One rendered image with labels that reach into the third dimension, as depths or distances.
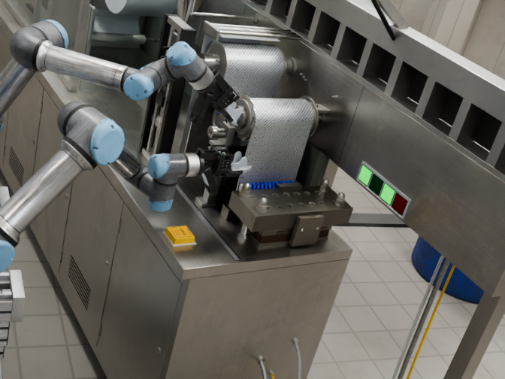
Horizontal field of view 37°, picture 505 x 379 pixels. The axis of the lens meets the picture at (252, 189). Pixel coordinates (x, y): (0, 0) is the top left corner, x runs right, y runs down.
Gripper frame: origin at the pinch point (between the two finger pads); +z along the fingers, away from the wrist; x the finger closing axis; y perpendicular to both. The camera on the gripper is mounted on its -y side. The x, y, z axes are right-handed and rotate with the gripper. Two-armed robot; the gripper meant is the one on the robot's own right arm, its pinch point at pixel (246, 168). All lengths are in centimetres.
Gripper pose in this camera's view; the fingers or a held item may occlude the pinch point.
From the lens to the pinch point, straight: 253.2
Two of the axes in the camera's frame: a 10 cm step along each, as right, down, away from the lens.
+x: -4.9, -5.1, 7.1
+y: 2.4, -8.6, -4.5
